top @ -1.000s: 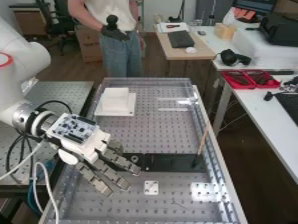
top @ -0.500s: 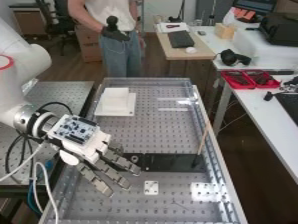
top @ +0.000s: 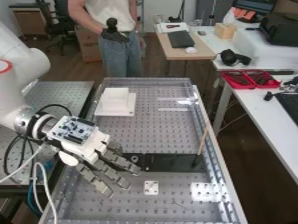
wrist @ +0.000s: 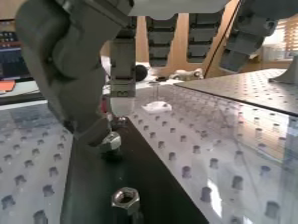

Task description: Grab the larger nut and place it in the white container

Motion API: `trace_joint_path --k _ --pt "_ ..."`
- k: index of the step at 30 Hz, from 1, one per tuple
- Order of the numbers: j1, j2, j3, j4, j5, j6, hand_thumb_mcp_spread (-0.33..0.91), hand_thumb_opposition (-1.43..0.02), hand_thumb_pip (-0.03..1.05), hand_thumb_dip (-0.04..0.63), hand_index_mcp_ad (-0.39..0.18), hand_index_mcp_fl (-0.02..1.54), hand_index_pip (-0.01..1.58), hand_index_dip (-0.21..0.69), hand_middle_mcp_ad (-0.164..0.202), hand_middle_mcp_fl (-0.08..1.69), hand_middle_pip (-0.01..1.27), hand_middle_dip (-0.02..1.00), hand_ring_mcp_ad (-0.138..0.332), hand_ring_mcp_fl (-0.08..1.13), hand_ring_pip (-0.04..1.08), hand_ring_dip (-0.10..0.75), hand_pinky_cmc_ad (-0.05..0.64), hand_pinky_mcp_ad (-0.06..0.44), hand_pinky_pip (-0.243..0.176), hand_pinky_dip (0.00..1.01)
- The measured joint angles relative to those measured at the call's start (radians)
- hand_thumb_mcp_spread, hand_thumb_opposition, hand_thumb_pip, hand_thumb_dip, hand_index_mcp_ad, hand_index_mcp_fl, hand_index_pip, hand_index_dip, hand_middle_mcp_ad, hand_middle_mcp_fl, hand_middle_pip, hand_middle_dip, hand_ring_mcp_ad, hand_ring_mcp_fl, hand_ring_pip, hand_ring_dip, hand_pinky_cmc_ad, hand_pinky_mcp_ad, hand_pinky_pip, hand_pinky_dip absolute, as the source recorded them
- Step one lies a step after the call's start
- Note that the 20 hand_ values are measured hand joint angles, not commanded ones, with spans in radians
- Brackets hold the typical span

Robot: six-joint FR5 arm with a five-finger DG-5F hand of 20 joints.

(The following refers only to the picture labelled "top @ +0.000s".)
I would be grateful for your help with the wooden cabinet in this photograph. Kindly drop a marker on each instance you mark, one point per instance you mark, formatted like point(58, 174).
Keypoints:
point(28, 21)

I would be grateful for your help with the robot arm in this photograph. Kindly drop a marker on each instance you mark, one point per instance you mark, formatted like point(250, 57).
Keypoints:
point(20, 73)

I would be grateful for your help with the small white box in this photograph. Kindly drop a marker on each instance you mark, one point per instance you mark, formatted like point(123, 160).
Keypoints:
point(114, 101)

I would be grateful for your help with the thin stick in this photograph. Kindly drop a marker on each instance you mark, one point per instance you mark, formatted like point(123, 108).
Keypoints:
point(202, 140)

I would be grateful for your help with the white mouse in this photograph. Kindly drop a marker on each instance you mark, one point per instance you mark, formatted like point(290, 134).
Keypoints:
point(190, 50)

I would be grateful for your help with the black case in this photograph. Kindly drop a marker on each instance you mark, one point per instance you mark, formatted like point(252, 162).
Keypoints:
point(280, 31)

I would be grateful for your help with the red tray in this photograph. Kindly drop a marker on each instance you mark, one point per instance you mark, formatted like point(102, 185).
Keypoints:
point(266, 79)
point(236, 80)

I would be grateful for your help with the small cardboard box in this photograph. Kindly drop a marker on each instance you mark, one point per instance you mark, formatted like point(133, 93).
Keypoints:
point(223, 31)

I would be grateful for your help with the black laptop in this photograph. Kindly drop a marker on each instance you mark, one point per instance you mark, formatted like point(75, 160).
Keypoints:
point(179, 39)

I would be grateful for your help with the black headphones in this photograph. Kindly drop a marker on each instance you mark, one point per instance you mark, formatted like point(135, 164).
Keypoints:
point(230, 57)

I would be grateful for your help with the black plate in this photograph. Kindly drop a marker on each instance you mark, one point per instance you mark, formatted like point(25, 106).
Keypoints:
point(167, 162)

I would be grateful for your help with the black keyboard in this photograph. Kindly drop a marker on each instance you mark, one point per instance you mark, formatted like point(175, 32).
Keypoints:
point(290, 106)

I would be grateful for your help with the large cardboard box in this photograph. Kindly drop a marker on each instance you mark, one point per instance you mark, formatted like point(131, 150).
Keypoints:
point(87, 46)

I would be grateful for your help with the wooden desk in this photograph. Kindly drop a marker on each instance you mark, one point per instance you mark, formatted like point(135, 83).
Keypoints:
point(186, 66)

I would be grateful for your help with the white desk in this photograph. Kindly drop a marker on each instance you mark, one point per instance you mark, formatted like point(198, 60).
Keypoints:
point(266, 126)

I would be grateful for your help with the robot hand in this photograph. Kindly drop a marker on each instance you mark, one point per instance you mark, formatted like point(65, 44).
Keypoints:
point(79, 138)

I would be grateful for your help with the person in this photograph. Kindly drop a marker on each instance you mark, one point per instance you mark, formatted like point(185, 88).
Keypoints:
point(119, 53)

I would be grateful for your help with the clear box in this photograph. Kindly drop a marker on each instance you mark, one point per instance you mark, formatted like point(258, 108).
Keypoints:
point(212, 140)

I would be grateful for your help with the small white square plate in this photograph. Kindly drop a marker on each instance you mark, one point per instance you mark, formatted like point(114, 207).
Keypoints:
point(150, 187)

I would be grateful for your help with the black office chair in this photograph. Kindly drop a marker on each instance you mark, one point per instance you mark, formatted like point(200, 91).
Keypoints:
point(54, 23)

